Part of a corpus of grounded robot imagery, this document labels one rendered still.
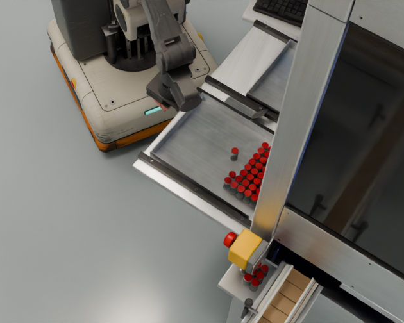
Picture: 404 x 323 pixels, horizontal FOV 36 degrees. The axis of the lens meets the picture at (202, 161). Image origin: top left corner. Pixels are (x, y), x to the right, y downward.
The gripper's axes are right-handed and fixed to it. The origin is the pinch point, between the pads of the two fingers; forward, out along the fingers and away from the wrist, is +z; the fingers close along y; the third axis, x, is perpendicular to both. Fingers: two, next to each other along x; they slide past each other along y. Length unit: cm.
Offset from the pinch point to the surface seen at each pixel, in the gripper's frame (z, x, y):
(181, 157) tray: 20.2, 0.5, 8.2
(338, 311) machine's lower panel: 15, -12, 68
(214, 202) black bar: 16.2, -6.8, 24.1
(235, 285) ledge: 16, -23, 42
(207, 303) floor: 105, -6, 39
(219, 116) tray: 19.7, 18.8, 9.2
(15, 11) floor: 128, 64, -127
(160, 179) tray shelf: 20.7, -8.7, 7.4
